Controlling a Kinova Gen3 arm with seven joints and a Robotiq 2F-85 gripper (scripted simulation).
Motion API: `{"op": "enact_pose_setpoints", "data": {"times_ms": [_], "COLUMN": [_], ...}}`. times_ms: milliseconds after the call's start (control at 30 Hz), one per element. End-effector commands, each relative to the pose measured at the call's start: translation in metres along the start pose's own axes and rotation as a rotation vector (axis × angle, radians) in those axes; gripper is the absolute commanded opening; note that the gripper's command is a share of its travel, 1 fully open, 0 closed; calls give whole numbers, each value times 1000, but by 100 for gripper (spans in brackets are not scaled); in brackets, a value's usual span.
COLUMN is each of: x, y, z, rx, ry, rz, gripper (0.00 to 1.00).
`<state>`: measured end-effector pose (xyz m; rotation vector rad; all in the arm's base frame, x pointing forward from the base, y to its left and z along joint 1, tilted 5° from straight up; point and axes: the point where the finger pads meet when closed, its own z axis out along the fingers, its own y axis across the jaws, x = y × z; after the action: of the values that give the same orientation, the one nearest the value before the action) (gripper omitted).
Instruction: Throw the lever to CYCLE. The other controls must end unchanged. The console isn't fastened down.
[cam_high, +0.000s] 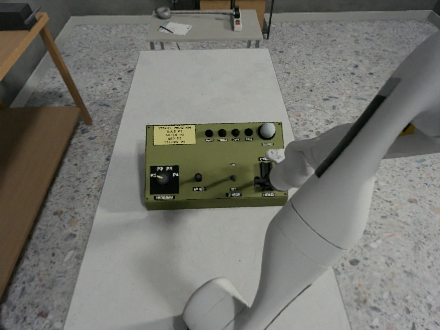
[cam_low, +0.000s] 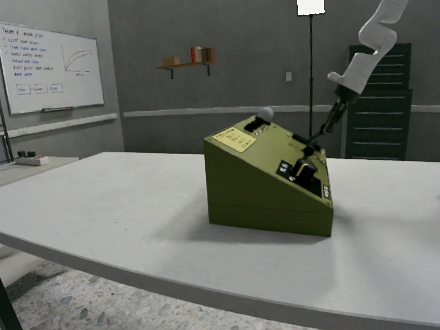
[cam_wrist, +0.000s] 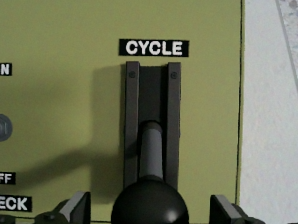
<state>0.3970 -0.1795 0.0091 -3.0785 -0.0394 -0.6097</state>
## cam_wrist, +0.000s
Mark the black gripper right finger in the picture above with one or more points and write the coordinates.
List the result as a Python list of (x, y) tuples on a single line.
[(223, 212)]

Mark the olive green control panel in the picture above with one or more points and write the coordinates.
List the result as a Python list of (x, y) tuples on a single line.
[(64, 102)]

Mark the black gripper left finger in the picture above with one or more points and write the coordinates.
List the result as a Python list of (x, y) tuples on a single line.
[(76, 209)]

